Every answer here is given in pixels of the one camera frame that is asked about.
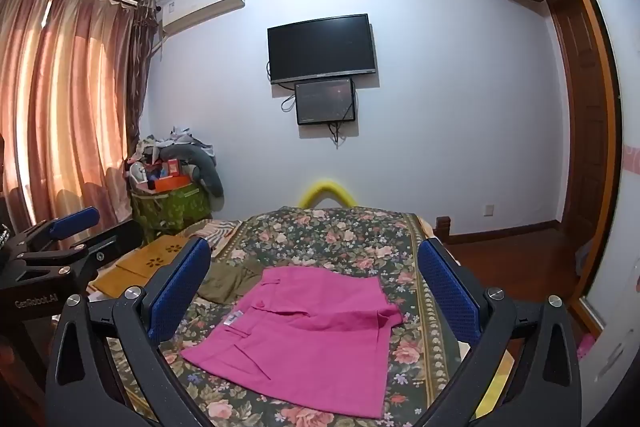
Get white wardrobe door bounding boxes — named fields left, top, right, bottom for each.
left=554, top=0, right=640, bottom=410

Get floral bedspread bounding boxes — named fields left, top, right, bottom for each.
left=102, top=206, right=476, bottom=427

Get black wall television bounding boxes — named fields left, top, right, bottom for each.
left=266, top=13, right=378, bottom=86

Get orange box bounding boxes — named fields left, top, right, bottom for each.
left=149, top=174, right=194, bottom=194

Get green laundry hamper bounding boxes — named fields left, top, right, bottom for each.
left=130, top=181, right=214, bottom=244

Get mustard mat with flower cut-outs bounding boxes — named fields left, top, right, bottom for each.
left=134, top=235, right=195, bottom=279

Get black cables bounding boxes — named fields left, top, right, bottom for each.
left=280, top=93, right=351, bottom=148

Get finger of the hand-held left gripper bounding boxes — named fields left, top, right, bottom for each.
left=15, top=220, right=146, bottom=282
left=7, top=206, right=100, bottom=254

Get olive green pants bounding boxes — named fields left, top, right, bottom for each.
left=197, top=259, right=275, bottom=306

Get yellow foam pillow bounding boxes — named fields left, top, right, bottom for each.
left=298, top=179, right=357, bottom=210

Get grey plush pillow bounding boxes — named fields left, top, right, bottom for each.
left=160, top=142, right=225, bottom=198

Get wooden door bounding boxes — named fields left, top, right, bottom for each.
left=547, top=0, right=610, bottom=258

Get small black wall panel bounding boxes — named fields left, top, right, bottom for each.
left=294, top=77, right=357, bottom=126

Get pink curtain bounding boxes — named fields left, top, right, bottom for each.
left=0, top=0, right=157, bottom=228

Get white air conditioner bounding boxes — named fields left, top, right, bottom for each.
left=158, top=0, right=247, bottom=39

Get pink pants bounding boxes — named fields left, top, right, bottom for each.
left=181, top=267, right=404, bottom=420

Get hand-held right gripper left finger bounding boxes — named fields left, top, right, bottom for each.
left=45, top=237, right=213, bottom=427

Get striped cloth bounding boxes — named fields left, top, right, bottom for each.
left=199, top=219, right=242, bottom=254

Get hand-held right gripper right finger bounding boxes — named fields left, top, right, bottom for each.
left=417, top=237, right=584, bottom=427

